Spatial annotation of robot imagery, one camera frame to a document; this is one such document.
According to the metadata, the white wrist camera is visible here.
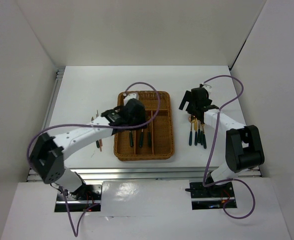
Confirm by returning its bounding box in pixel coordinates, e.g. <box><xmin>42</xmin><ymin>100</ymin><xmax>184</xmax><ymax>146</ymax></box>
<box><xmin>123</xmin><ymin>92</ymin><xmax>139</xmax><ymax>105</ymax></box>
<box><xmin>199</xmin><ymin>82</ymin><xmax>212</xmax><ymax>95</ymax></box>

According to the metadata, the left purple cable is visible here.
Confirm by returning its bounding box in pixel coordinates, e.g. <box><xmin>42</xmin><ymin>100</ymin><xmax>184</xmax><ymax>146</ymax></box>
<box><xmin>26</xmin><ymin>81</ymin><xmax>161</xmax><ymax>238</ymax></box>

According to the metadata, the aluminium left rail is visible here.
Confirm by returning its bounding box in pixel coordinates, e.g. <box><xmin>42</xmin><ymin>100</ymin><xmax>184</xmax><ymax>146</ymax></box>
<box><xmin>41</xmin><ymin>67</ymin><xmax>65</xmax><ymax>130</ymax></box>

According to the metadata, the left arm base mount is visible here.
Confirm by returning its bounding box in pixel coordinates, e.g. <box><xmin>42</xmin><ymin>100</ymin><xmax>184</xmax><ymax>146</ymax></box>
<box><xmin>51</xmin><ymin>183</ymin><xmax>102</xmax><ymax>213</ymax></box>

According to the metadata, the right small fork green handle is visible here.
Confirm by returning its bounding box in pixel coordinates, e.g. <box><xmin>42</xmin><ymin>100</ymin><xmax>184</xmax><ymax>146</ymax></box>
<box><xmin>202</xmin><ymin>124</ymin><xmax>207</xmax><ymax>149</ymax></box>

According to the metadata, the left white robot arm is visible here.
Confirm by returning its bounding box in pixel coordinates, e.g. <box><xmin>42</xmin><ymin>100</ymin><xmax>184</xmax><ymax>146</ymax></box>
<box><xmin>30</xmin><ymin>98</ymin><xmax>146</xmax><ymax>200</ymax></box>

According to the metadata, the brown wicker cutlery tray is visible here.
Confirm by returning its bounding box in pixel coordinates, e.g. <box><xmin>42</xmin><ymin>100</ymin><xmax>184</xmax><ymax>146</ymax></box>
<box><xmin>114</xmin><ymin>91</ymin><xmax>175</xmax><ymax>162</ymax></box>

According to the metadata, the small gold spoon green handle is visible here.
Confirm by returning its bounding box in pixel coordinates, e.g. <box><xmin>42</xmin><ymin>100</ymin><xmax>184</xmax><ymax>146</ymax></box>
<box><xmin>147</xmin><ymin>125</ymin><xmax>152</xmax><ymax>148</ymax></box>

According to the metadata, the aluminium front rail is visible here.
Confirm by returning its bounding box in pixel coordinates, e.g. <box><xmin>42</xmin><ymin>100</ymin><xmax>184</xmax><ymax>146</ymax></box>
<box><xmin>72</xmin><ymin>167</ymin><xmax>205</xmax><ymax>182</ymax></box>

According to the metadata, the aluminium rail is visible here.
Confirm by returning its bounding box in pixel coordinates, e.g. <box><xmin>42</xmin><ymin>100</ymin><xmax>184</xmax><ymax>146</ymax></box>
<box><xmin>41</xmin><ymin>67</ymin><xmax>65</xmax><ymax>130</ymax></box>
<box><xmin>72</xmin><ymin>167</ymin><xmax>205</xmax><ymax>182</ymax></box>

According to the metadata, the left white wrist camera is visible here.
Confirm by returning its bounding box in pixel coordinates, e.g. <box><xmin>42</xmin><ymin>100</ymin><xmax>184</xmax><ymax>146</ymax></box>
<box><xmin>123</xmin><ymin>92</ymin><xmax>139</xmax><ymax>105</ymax></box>

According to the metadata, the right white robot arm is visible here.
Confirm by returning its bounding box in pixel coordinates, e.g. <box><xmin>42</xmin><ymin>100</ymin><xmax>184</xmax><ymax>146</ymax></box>
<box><xmin>179</xmin><ymin>84</ymin><xmax>265</xmax><ymax>196</ymax></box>

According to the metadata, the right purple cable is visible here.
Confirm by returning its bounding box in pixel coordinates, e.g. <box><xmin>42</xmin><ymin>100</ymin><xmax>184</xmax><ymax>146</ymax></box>
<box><xmin>202</xmin><ymin>74</ymin><xmax>257</xmax><ymax>220</ymax></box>

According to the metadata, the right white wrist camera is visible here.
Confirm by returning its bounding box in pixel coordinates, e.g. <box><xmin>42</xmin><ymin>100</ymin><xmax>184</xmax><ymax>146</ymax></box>
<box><xmin>199</xmin><ymin>82</ymin><xmax>212</xmax><ymax>95</ymax></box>

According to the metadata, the purple cable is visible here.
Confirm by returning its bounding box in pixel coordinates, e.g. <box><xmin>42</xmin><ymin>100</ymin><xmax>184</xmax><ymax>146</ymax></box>
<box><xmin>202</xmin><ymin>74</ymin><xmax>257</xmax><ymax>220</ymax></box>
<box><xmin>26</xmin><ymin>81</ymin><xmax>161</xmax><ymax>238</ymax></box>

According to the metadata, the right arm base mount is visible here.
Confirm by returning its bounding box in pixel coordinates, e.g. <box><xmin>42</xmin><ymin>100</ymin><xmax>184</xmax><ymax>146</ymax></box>
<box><xmin>185</xmin><ymin>182</ymin><xmax>237</xmax><ymax>210</ymax></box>

